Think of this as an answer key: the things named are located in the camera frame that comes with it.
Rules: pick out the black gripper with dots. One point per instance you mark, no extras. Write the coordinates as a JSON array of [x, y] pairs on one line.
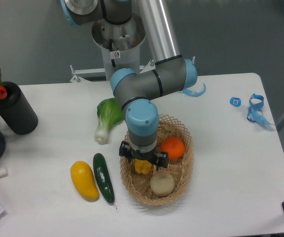
[[157, 159]]

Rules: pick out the yellow bell pepper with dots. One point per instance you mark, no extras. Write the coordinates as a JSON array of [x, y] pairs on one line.
[[142, 166]]

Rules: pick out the woven wicker basket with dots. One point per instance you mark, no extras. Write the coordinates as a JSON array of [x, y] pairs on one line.
[[138, 185]]

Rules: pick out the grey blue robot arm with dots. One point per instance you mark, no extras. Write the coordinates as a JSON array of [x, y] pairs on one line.
[[142, 62]]

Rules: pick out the beige round bun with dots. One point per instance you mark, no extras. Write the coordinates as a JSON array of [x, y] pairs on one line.
[[162, 183]]

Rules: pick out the orange fruit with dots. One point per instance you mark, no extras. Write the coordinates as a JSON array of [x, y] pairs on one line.
[[174, 146]]

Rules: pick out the dark green cucumber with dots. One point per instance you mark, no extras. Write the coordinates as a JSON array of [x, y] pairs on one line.
[[103, 179]]

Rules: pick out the green bok choy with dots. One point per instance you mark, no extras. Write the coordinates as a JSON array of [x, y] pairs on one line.
[[109, 115]]

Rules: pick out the yellow mango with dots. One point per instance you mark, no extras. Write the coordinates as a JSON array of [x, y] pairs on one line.
[[83, 180]]

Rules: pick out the blue ribbon strip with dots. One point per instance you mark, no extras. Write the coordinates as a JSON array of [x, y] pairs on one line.
[[193, 93]]

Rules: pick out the small blue tape roll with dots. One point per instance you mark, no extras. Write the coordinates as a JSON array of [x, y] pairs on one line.
[[235, 101]]

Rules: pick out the black cylindrical vase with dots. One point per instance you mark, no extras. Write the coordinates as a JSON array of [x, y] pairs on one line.
[[16, 111]]

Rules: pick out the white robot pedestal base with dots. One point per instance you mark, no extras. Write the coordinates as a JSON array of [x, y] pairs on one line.
[[120, 35]]

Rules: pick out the blue lanyard ribbon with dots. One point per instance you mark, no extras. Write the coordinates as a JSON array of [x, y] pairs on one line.
[[255, 114]]

